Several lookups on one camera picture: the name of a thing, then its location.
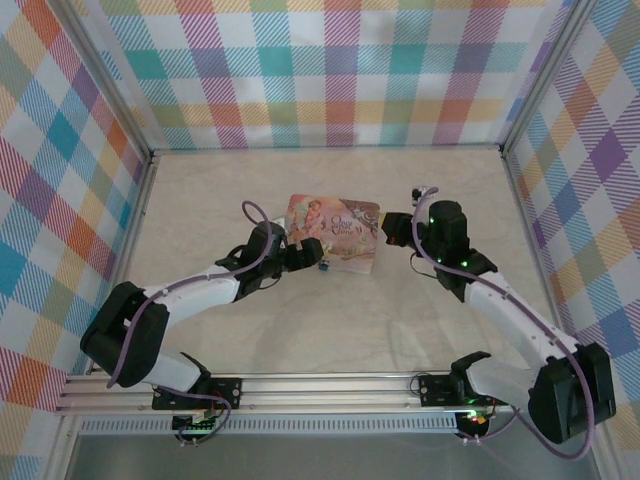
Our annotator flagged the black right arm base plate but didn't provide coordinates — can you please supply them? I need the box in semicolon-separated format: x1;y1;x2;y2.
417;373;496;409

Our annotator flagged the illustrated picture book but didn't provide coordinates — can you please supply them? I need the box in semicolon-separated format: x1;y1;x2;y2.
285;192;381;277

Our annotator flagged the aluminium table side rail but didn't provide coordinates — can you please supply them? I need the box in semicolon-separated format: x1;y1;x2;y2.
498;149;566;346
84;152;160;376

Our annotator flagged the circuit board with green light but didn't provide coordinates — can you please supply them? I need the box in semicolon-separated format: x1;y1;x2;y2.
172;413;221;434

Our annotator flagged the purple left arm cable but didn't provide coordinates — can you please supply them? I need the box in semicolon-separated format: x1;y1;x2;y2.
106;199;289;448

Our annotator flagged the grey metal sheet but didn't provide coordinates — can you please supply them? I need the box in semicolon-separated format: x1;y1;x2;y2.
64;432;601;480

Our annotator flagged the circuit board with orange part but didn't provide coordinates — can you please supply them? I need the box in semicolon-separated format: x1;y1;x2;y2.
457;410;494;429

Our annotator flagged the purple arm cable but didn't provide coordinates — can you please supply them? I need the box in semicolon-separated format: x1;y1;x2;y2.
106;199;289;448
412;186;599;460

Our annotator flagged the aluminium frame post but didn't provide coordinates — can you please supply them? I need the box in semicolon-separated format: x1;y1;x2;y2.
58;0;157;159
497;0;596;157

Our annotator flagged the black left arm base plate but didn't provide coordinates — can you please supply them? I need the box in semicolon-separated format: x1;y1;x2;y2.
151;377;244;412

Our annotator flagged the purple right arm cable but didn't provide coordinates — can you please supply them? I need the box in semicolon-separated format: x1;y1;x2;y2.
412;186;599;460

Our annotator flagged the slotted grey cable duct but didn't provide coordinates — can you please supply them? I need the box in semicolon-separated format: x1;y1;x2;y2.
79;417;459;435

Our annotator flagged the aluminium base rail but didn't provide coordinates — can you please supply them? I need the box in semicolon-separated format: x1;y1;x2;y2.
53;372;534;417

